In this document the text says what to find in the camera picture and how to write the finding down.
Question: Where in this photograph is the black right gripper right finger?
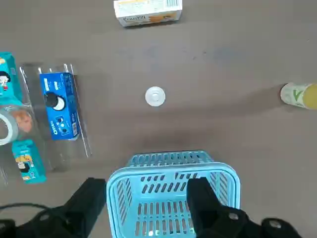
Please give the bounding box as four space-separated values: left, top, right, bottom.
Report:
185 177 303 238

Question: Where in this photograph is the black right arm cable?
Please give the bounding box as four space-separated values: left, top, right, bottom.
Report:
0 202 53 214

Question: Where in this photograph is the white cracker box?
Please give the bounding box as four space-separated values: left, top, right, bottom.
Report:
113 0 184 28

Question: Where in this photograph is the glass cookie jar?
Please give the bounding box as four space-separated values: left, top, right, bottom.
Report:
0 104 34 146

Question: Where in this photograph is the blue Oreo cookie box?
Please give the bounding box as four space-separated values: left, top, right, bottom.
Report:
39 72 81 141

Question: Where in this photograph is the teal snack packet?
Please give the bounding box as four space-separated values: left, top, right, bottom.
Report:
11 139 48 184
0 52 23 105

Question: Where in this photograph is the light blue plastic basket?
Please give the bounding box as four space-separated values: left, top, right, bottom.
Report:
106 149 241 238

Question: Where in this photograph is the clear acrylic display shelf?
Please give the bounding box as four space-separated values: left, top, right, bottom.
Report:
0 62 93 187

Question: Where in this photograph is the yellow juice bottle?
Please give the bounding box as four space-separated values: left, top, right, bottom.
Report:
280 82 317 111

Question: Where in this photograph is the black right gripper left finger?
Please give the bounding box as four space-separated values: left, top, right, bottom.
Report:
0 177 107 238

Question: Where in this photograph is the round metal jar lid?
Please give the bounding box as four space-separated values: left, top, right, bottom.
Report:
145 86 166 108

